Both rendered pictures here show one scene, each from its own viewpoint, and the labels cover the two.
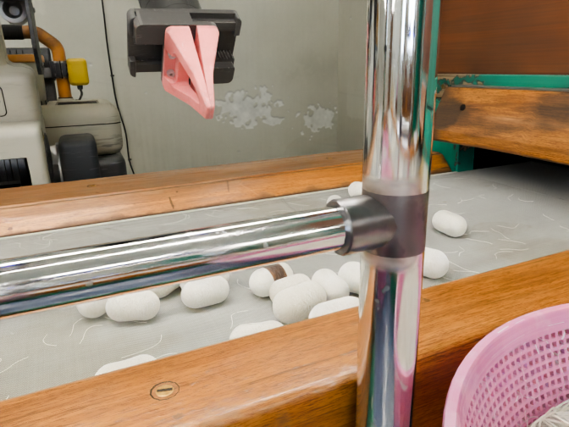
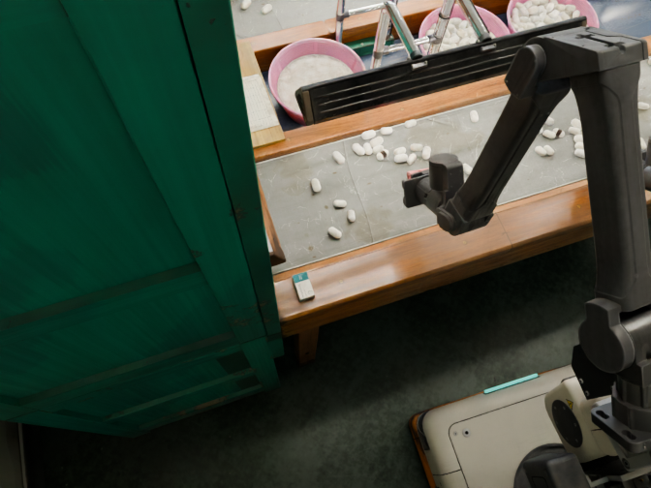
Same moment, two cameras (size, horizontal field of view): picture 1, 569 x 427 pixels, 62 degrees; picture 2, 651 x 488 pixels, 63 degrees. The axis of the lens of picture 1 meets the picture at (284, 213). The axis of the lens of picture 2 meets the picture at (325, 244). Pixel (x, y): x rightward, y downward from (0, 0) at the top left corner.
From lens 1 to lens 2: 148 cm
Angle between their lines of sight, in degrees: 95
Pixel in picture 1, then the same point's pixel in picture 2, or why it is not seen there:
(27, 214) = not seen: hidden behind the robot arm
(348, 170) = (334, 260)
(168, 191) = (426, 232)
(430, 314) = (352, 121)
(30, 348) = (435, 141)
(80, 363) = (422, 135)
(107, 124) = not seen: outside the picture
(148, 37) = not seen: hidden behind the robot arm
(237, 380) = (390, 109)
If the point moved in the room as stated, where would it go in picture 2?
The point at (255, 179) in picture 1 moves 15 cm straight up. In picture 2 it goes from (387, 245) to (397, 219)
